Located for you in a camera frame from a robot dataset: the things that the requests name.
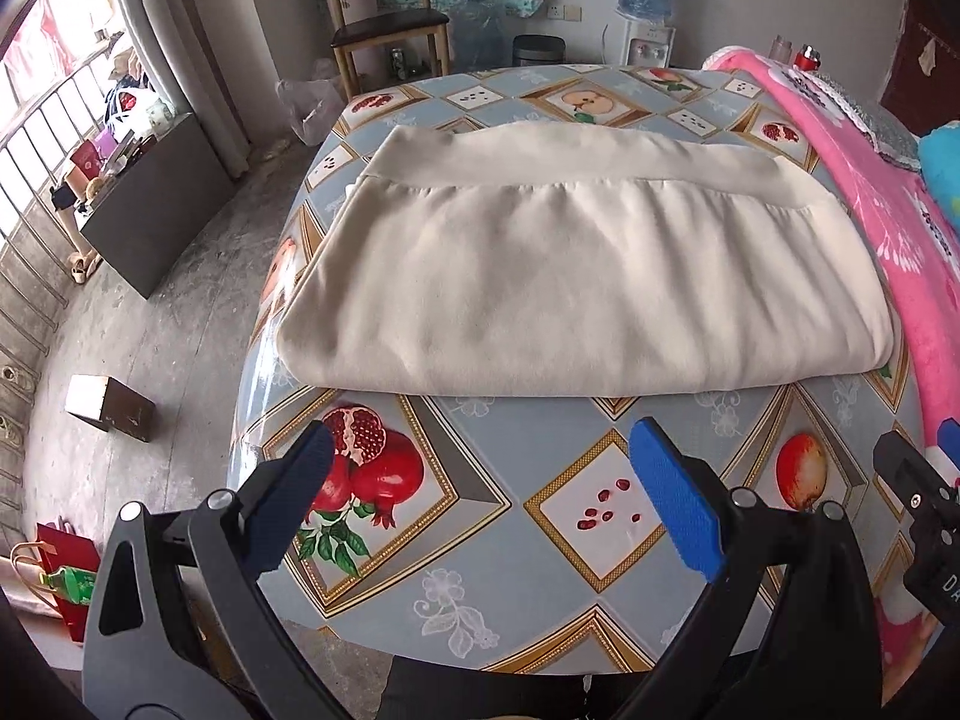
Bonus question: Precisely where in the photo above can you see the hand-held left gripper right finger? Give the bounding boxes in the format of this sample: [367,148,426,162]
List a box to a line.
[611,416,882,720]

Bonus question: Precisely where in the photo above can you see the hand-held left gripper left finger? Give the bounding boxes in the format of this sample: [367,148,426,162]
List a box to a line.
[81,420,353,720]

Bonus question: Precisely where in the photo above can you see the cream jacket with black trim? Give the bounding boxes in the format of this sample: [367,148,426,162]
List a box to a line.
[276,118,897,398]

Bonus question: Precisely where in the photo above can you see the fruit-print blue tablecloth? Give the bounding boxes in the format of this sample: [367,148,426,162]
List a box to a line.
[225,64,938,672]

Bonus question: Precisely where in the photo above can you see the small wooden box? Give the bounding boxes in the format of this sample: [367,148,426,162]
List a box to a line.
[65,373,157,443]

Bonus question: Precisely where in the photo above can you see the pink floral blanket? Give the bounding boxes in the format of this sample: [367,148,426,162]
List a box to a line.
[701,47,960,702]

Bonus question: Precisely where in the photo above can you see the red gift bag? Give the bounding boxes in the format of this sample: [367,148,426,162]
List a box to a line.
[34,523,102,642]

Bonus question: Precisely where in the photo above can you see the green bottle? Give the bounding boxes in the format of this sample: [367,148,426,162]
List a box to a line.
[37,568,98,605]

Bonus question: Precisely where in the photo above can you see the person's dark clothing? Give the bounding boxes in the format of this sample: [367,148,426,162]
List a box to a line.
[379,652,638,720]

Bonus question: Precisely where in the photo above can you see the blue plush cloth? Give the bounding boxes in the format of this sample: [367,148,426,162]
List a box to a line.
[919,124,960,230]

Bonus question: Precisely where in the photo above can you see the tan paper bag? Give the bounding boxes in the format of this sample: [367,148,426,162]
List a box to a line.
[0,540,65,620]

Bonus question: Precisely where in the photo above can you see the dark grey cabinet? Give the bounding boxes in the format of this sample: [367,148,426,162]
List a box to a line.
[81,111,237,299]

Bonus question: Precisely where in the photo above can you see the grey lace mat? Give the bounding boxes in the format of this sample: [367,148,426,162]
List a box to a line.
[810,67,927,170]

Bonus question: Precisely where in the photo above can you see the dark red door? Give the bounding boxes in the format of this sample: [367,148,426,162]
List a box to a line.
[881,0,960,136]

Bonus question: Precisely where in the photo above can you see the white bag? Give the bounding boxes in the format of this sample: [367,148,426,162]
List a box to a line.
[105,86,177,140]

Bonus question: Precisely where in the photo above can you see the white water dispenser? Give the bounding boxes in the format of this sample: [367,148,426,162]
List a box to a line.
[615,15,676,68]

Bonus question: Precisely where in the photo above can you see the black trash bin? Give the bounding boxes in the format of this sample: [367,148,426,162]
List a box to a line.
[512,34,567,68]

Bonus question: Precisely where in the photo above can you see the metal window railing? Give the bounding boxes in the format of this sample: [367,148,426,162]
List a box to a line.
[0,52,113,511]

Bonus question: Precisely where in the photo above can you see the beige curtain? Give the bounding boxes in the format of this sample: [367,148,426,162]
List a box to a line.
[101,0,260,181]

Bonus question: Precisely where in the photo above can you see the wooden chair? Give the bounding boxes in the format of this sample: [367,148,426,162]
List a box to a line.
[315,0,451,98]

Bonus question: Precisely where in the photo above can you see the empty clear water jug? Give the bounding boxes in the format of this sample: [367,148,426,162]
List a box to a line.
[452,0,505,72]

